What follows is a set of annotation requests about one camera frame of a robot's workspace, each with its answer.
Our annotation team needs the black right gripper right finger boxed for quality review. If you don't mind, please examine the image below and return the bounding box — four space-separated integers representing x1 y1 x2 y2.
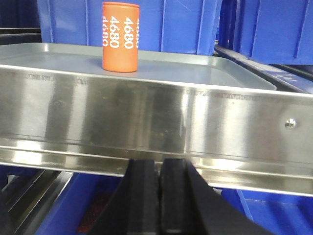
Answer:
160 159 270 235

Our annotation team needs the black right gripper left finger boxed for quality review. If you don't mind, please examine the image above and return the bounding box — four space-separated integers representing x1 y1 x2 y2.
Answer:
89 160 159 235

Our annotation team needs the orange capacitor marked 4680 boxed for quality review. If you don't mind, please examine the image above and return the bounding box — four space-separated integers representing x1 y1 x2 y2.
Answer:
102 1 140 72

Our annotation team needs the blue bin lower shelf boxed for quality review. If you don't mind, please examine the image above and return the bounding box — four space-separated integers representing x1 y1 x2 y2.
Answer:
0 166 313 235

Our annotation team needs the grey tray on shelf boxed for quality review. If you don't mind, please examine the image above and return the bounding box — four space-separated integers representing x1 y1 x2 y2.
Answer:
0 43 276 91

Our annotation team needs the blue bin upper left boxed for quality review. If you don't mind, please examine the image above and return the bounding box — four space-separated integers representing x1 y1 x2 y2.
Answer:
37 0 222 55

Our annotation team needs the blue bin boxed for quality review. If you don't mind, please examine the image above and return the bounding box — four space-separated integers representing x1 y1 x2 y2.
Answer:
37 0 222 55
218 0 313 65

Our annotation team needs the blue bin upper right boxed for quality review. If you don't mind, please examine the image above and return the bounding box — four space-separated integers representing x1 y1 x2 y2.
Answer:
218 0 313 65

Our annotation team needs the stainless steel shelf rail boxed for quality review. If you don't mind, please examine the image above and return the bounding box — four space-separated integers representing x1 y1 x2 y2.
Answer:
0 66 313 196

